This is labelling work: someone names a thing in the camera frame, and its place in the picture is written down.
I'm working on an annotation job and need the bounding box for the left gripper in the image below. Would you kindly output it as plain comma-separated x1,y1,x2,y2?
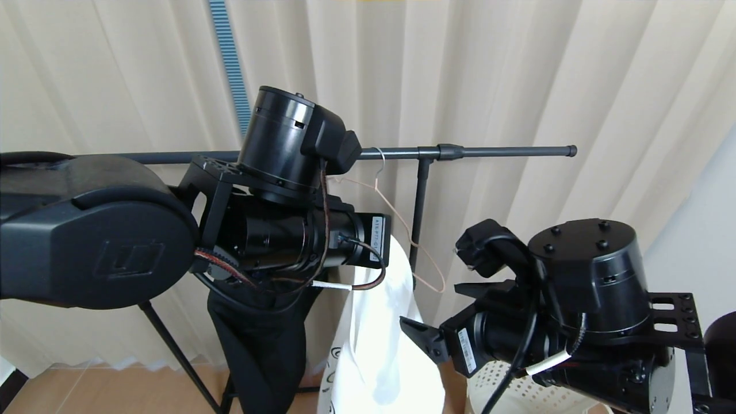
244,198,374,274

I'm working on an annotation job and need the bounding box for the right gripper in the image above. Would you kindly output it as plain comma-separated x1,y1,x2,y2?
440,305,553,377

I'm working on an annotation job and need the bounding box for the black garment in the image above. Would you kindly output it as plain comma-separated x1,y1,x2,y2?
207,276,325,414

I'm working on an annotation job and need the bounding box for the pink clothes hanger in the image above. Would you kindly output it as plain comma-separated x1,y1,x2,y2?
328,148,446,294

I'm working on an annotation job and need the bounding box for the white garment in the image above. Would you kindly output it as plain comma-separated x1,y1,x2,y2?
318,236,446,414

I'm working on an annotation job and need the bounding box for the white laundry basket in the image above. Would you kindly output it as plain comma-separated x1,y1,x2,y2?
467,359,610,414

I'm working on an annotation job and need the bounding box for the black clothes rack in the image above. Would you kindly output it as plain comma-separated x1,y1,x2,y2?
115,145,577,414

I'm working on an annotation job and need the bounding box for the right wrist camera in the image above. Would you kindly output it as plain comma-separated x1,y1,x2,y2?
454,218,541,300

